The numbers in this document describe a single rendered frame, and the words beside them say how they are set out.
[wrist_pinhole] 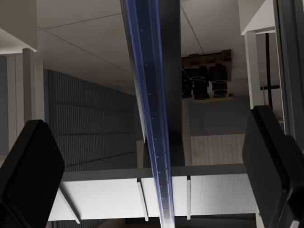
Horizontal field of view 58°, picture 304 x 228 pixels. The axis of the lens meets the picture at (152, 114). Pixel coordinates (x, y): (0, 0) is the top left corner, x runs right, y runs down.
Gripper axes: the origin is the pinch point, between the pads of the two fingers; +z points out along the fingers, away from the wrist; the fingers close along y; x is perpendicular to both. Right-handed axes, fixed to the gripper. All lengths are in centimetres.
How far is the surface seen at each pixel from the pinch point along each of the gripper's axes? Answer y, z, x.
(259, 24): 32, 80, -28
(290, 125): 23.9, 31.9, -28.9
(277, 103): 249, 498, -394
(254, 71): 31, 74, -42
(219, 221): 80, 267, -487
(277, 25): 24, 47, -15
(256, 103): 30, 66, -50
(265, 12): 31, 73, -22
